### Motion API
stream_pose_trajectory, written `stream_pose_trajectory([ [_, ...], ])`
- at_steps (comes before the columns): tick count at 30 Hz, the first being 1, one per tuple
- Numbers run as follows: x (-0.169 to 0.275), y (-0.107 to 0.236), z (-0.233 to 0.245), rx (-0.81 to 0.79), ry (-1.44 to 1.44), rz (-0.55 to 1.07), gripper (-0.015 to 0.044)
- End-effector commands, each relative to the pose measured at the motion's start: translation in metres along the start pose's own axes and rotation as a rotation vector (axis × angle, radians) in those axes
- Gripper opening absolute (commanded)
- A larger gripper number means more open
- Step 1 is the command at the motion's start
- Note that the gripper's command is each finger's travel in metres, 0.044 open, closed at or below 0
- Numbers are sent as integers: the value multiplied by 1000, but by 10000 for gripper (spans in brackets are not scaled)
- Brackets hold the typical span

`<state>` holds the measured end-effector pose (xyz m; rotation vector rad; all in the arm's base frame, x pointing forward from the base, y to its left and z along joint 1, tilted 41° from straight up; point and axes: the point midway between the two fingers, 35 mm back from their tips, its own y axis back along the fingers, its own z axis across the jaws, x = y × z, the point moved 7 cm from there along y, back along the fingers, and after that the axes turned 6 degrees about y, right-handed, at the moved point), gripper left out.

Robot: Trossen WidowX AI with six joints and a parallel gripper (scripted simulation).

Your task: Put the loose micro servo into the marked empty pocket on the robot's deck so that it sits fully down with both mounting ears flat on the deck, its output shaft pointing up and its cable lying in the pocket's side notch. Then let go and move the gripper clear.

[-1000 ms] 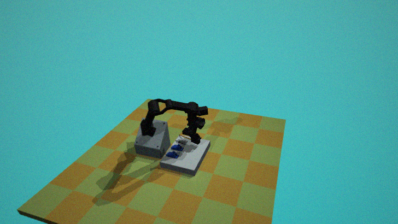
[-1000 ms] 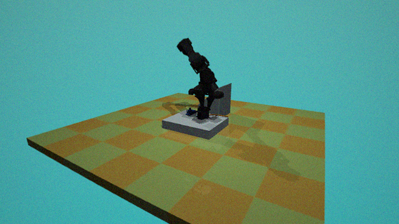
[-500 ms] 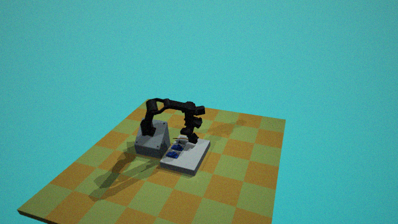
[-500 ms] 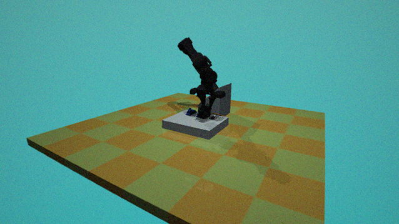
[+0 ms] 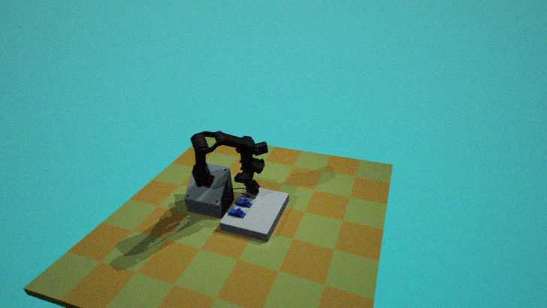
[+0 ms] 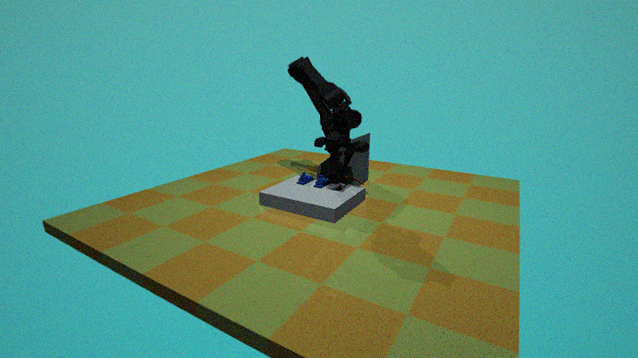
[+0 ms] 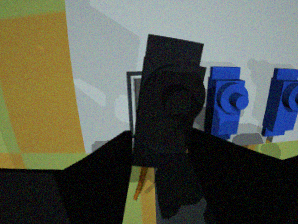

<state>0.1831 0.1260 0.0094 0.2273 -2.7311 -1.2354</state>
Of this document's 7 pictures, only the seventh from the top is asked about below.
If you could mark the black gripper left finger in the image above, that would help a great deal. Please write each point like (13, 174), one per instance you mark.
(92, 191)

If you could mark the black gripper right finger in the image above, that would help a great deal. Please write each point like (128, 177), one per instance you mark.
(243, 186)

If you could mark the white flat panel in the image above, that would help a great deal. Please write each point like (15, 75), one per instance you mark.
(250, 49)

